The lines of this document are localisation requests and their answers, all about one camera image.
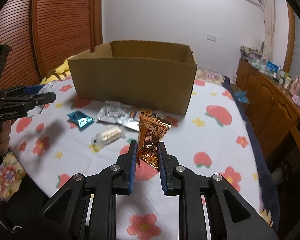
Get dark blue blanket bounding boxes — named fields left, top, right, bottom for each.
left=221, top=76, right=280, bottom=230

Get white wafer snack packet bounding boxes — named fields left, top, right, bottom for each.
left=91, top=126, right=127, bottom=153

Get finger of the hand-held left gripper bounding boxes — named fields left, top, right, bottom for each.
left=0, top=85, right=44, bottom=98
left=1, top=92, right=57, bottom=110

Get person's left hand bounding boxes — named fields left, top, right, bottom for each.
left=0, top=121, right=12, bottom=157

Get silver orange snack packet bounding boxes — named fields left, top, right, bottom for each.
left=116, top=109, right=173, bottom=132

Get blue crumpled cloth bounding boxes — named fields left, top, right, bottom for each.
left=234, top=91, right=250, bottom=105

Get flower print sheet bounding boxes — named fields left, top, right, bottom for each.
left=0, top=151, right=27, bottom=203

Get pile of folded cloths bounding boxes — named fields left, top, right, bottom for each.
left=240, top=45, right=268, bottom=68

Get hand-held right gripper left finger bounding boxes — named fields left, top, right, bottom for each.
left=41, top=141, right=138, bottom=240

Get yellow plush toy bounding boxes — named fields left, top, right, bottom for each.
left=39, top=64, right=72, bottom=85

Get floral curtain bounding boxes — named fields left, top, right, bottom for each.
left=259, top=0, right=277, bottom=58

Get pink bottle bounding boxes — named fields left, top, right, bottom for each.
left=291, top=76, right=300, bottom=97

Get strawberry print bedsheet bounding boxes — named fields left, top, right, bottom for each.
left=9, top=75, right=263, bottom=240

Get floral quilt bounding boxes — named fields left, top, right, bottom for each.
left=195, top=67, right=230, bottom=83

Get person's dark jacket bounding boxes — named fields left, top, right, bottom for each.
left=0, top=177, right=55, bottom=240

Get copper foil snack packet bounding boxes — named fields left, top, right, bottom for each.
left=136, top=112, right=172, bottom=172

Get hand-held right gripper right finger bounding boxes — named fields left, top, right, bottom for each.
left=157, top=142, right=278, bottom=240

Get wooden louvred wardrobe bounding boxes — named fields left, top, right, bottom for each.
left=0, top=0, right=103, bottom=90

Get wooden sideboard cabinet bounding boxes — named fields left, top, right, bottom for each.
left=235, top=58, right=300, bottom=163

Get silver printed snack packet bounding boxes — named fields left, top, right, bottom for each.
left=97, top=101, right=130, bottom=125

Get blue box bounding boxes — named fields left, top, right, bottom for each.
left=267, top=61, right=282, bottom=75

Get cardboard box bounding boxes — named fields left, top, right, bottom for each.
left=67, top=41, right=198, bottom=117

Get teal foil snack packet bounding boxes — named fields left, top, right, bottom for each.
left=67, top=110, right=94, bottom=131

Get crinkled silver snack packet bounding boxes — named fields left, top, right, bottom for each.
left=36, top=82, right=56, bottom=114

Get row of small bottles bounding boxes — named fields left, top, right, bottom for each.
left=272, top=71, right=294, bottom=90

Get wooden window frame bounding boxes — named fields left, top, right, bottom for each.
left=282, top=2, right=296, bottom=73

